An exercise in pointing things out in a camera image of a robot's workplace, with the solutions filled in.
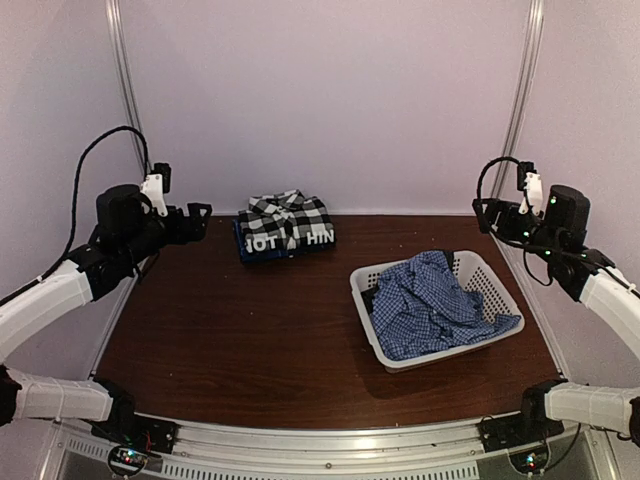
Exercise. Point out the aluminium frame post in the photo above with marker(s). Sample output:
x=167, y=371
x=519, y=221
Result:
x=528, y=66
x=122, y=66

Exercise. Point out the circuit board with leds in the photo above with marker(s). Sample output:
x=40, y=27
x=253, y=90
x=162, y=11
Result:
x=530, y=462
x=124, y=461

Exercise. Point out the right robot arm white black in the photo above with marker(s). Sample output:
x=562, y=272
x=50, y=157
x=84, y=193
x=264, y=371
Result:
x=589, y=278

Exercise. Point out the black white plaid shirt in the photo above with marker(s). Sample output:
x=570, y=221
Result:
x=290, y=211

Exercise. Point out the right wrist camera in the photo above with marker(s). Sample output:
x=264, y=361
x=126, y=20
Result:
x=524, y=168

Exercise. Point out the left circuit board with leds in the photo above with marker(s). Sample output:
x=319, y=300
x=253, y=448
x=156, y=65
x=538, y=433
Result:
x=124, y=461

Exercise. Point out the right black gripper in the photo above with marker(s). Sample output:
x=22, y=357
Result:
x=495, y=207

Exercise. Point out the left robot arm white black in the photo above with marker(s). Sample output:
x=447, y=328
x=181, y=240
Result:
x=133, y=224

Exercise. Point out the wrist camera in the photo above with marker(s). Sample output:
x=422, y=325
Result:
x=163, y=172
x=524, y=168

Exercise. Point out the right circuit board with leds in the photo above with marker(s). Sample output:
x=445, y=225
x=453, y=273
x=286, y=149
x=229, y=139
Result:
x=530, y=462

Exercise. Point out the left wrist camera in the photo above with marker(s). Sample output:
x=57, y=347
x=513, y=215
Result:
x=163, y=172

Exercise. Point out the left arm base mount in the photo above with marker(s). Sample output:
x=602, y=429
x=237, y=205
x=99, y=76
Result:
x=142, y=433

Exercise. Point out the blue checked long sleeve shirt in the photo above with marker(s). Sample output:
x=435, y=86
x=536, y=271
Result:
x=420, y=308

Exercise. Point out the black garment in basket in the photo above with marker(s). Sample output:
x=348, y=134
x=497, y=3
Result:
x=369, y=294

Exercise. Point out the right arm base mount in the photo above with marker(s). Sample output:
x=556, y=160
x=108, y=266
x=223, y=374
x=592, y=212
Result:
x=515, y=430

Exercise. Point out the left aluminium frame post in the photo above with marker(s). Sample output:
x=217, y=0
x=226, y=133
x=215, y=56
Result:
x=122, y=66

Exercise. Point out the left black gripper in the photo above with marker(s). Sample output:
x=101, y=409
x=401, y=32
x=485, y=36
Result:
x=196, y=229

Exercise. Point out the right aluminium frame post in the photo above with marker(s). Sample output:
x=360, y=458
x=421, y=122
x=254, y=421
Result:
x=528, y=66

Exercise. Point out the front aluminium rail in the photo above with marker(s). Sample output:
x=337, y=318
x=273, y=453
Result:
x=450, y=450

